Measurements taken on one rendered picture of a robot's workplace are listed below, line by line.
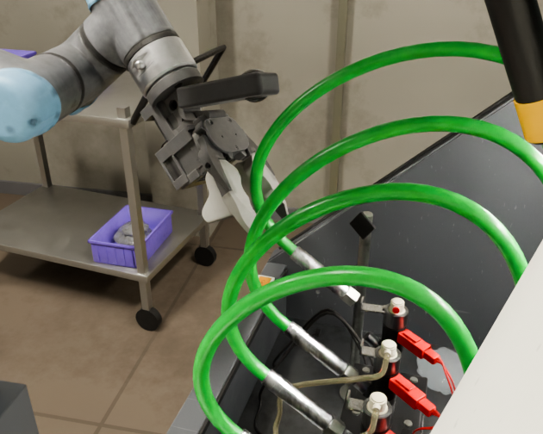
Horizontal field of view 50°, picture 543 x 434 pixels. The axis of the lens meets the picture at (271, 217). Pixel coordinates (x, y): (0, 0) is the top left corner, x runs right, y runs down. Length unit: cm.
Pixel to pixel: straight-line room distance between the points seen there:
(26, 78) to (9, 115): 4
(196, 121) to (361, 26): 224
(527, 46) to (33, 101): 50
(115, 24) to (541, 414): 64
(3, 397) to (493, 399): 97
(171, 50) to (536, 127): 52
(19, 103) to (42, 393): 177
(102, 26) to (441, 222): 60
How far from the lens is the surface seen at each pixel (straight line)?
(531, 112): 27
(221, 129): 69
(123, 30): 73
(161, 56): 71
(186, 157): 69
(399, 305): 71
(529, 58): 26
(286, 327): 66
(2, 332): 268
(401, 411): 79
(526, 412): 21
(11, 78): 66
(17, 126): 66
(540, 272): 25
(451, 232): 101
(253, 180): 67
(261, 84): 64
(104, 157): 346
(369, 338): 74
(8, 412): 112
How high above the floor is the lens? 154
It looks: 28 degrees down
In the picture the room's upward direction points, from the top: straight up
